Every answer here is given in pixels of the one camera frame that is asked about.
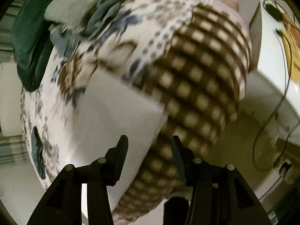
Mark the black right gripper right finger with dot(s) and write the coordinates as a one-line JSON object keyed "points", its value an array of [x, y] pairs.
{"points": [[220, 195]]}

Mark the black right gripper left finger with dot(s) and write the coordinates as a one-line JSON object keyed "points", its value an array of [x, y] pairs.
{"points": [[61, 204]]}

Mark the white pants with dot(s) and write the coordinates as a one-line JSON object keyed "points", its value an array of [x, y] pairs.
{"points": [[111, 108]]}

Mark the folded teal garment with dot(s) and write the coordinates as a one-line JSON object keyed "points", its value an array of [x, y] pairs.
{"points": [[37, 153]]}

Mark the striped green curtain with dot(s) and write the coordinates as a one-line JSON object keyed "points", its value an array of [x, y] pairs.
{"points": [[13, 147]]}

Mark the brown checkered blanket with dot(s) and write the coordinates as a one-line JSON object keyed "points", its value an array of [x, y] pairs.
{"points": [[200, 80]]}

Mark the dark green garment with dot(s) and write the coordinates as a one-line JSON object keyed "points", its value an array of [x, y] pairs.
{"points": [[32, 45]]}

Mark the floral bed sheet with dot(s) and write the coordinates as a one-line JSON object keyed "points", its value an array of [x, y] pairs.
{"points": [[126, 48]]}

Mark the grey blue denim garment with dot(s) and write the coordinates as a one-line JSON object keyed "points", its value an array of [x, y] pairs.
{"points": [[78, 20]]}

